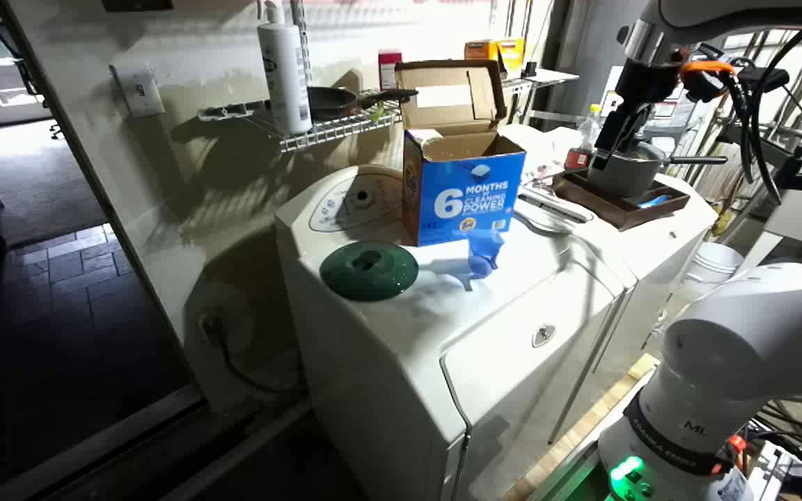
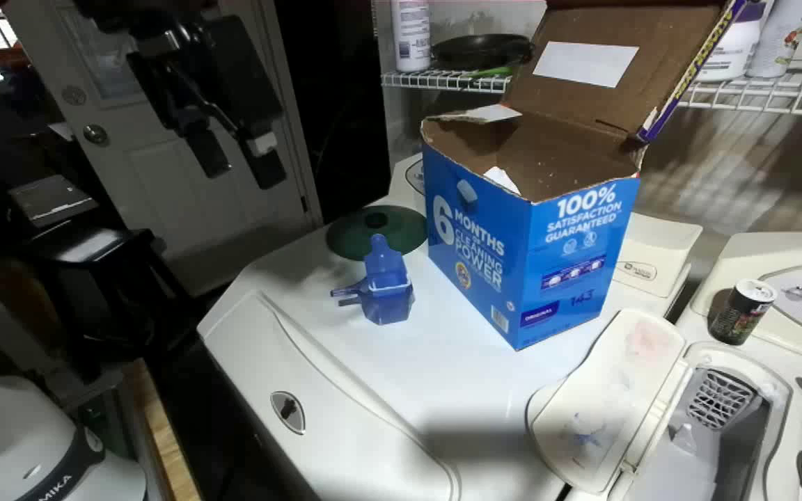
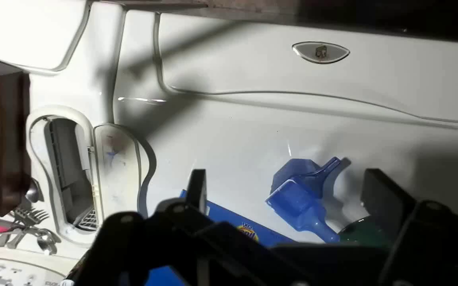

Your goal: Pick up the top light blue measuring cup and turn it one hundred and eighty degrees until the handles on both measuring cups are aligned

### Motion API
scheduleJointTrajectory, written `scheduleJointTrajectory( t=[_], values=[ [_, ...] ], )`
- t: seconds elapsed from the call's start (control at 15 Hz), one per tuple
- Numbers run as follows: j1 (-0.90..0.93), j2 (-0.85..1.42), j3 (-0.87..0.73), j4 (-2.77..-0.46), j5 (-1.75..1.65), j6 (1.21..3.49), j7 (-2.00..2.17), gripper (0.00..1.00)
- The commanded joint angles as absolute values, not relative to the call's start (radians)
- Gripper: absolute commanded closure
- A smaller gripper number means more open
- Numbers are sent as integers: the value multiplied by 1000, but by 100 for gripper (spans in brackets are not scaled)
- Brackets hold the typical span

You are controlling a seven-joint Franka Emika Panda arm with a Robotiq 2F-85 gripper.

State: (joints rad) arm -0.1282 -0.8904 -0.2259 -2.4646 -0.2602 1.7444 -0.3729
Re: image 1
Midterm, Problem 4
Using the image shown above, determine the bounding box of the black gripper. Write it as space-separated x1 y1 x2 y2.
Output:
593 56 688 153

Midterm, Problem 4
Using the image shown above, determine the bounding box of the light blue measuring cup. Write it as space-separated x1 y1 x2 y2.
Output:
466 226 508 272
462 251 501 286

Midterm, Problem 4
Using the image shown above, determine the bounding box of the white bottle with magenta top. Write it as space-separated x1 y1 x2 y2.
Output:
376 49 404 94

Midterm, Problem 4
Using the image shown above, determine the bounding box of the grey metal pot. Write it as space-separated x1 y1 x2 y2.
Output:
589 138 731 202

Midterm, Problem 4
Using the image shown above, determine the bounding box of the brown wooden tray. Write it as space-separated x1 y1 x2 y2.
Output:
553 169 695 234

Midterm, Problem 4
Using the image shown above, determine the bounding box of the metal spoon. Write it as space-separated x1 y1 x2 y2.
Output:
518 187 593 226

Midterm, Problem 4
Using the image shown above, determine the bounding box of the white dryer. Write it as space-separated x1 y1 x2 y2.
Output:
511 123 721 447

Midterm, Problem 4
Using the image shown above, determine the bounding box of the yellow box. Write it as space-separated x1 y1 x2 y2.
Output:
462 36 526 78

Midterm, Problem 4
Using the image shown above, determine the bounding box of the blue cardboard box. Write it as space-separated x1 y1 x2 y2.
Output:
394 56 529 248

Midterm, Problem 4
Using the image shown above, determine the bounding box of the white washing machine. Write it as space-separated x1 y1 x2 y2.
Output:
273 163 631 501

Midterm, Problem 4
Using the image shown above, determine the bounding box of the black frying pan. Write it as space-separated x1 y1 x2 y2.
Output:
303 84 422 126

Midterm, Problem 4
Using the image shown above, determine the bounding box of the dark green round lid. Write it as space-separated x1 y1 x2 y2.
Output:
319 240 422 304

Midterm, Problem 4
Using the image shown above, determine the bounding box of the light wooden plank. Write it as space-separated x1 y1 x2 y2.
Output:
501 350 664 501

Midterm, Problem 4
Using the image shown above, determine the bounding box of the tall white bottle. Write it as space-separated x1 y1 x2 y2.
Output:
253 0 319 138

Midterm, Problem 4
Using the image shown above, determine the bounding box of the orange cable strap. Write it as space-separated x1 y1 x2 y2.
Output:
679 56 738 84

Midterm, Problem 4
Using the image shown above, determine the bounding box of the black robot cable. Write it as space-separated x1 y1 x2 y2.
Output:
735 25 802 206

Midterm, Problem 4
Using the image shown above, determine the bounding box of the white wire shelf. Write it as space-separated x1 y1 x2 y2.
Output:
198 96 406 155

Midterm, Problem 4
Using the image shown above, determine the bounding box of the black wall power cord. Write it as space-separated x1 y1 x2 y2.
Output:
196 309 303 397

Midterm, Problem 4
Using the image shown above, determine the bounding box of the white wall outlet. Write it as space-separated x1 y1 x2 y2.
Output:
110 60 168 120

